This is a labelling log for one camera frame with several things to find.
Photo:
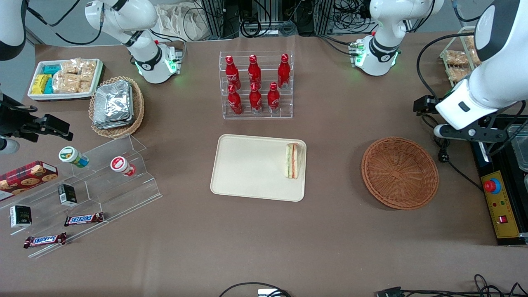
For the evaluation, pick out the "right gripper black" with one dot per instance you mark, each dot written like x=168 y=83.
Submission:
x=12 y=122

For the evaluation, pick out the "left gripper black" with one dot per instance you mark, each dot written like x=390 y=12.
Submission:
x=423 y=104

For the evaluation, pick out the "plastic-wrapped triangle sandwich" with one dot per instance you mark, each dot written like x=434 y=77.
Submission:
x=292 y=161

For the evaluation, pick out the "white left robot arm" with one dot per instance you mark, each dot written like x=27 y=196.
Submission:
x=495 y=82

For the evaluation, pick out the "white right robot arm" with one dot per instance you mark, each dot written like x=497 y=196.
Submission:
x=123 y=16

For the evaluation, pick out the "round brown wicker basket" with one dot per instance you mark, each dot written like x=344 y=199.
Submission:
x=400 y=173

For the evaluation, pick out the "oval light wicker basket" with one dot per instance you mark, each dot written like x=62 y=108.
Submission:
x=138 y=111

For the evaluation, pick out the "cream plastic serving tray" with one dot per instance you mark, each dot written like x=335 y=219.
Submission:
x=251 y=169

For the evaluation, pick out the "green-lidded white cup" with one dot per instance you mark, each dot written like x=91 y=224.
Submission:
x=72 y=156

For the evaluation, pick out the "white rectangular snack bin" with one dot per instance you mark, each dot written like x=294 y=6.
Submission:
x=33 y=95

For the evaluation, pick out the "teal snack pack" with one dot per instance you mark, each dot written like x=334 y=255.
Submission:
x=48 y=86
x=51 y=69

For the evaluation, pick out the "yellow snack pack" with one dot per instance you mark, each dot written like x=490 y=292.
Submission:
x=40 y=84

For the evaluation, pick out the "clear-wrapped rice crisp pack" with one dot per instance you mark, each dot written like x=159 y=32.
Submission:
x=71 y=67
x=458 y=74
x=456 y=57
x=472 y=51
x=85 y=82
x=66 y=82
x=88 y=67

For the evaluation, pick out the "red cookie box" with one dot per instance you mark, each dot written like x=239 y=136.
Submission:
x=27 y=177

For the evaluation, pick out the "stack of foil containers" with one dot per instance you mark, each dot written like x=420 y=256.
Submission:
x=113 y=103

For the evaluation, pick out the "small black carton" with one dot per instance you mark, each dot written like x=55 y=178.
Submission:
x=20 y=216
x=67 y=194

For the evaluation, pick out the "red-lidded white cup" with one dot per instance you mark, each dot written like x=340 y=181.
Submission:
x=121 y=166

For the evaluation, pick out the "clear acrylic stepped display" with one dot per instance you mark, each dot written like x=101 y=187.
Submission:
x=123 y=194

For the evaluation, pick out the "Snickers chocolate bar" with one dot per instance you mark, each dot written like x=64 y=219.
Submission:
x=44 y=240
x=83 y=219

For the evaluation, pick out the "black machine with yellow panel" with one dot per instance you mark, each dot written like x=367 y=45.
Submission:
x=501 y=206

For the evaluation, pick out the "red cola bottle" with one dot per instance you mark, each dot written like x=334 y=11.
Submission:
x=232 y=74
x=255 y=100
x=235 y=102
x=273 y=99
x=254 y=72
x=284 y=72

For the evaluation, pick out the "clear acrylic bottle rack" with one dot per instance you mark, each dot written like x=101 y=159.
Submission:
x=264 y=113

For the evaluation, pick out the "beige cloth bags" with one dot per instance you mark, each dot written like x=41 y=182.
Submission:
x=181 y=20

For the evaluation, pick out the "small white device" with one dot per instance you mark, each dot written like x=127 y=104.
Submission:
x=269 y=293

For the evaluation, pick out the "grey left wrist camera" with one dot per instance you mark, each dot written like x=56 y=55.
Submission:
x=443 y=131

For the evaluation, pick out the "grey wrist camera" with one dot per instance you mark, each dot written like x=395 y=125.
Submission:
x=443 y=131
x=8 y=146

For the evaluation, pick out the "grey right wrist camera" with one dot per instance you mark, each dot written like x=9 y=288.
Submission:
x=8 y=146

